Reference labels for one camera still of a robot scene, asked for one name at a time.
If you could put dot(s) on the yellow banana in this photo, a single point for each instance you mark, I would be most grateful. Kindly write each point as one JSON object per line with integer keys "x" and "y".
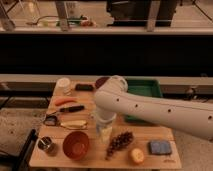
{"x": 76, "y": 124}

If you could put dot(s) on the black handled knife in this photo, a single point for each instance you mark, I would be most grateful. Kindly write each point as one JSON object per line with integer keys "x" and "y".
{"x": 69, "y": 109}

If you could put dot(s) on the halved orange fruit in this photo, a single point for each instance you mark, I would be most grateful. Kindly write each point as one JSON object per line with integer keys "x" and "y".
{"x": 137, "y": 155}

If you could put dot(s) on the blue sponge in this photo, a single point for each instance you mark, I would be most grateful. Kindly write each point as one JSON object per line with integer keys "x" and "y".
{"x": 160, "y": 147}

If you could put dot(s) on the brown grape bunch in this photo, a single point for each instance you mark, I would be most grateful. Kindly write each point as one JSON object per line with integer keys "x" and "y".
{"x": 119, "y": 142}

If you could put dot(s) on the purple bowl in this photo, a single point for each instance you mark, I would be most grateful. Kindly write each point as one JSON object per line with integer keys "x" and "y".
{"x": 99, "y": 82}

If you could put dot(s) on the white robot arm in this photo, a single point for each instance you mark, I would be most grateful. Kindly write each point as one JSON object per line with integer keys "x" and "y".
{"x": 111, "y": 98}

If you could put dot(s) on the metal cup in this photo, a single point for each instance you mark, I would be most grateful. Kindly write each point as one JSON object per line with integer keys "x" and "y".
{"x": 47, "y": 145}

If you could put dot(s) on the black chair frame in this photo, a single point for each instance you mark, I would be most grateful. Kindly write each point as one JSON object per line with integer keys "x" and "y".
{"x": 16, "y": 161}

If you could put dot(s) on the black measuring scoop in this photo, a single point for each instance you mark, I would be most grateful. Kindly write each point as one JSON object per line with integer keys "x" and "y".
{"x": 51, "y": 120}

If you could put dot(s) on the green plastic tray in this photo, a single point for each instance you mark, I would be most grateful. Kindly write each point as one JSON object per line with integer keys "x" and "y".
{"x": 144, "y": 87}

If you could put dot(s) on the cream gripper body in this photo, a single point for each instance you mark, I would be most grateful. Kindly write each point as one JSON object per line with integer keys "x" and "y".
{"x": 104, "y": 132}

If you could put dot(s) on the wooden cutting board table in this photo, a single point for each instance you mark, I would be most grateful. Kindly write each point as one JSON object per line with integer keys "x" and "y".
{"x": 95, "y": 157}

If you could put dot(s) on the black rectangular block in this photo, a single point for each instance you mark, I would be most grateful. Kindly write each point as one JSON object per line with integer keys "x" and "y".
{"x": 84, "y": 87}

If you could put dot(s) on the orange bowl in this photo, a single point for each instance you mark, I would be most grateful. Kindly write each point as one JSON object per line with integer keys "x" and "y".
{"x": 76, "y": 145}

